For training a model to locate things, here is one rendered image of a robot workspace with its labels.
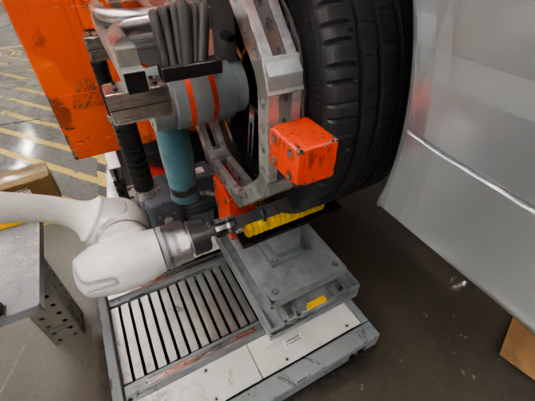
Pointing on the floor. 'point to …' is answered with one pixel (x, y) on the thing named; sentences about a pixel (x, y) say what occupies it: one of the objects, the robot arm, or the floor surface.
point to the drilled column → (59, 311)
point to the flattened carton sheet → (520, 348)
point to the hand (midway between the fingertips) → (275, 208)
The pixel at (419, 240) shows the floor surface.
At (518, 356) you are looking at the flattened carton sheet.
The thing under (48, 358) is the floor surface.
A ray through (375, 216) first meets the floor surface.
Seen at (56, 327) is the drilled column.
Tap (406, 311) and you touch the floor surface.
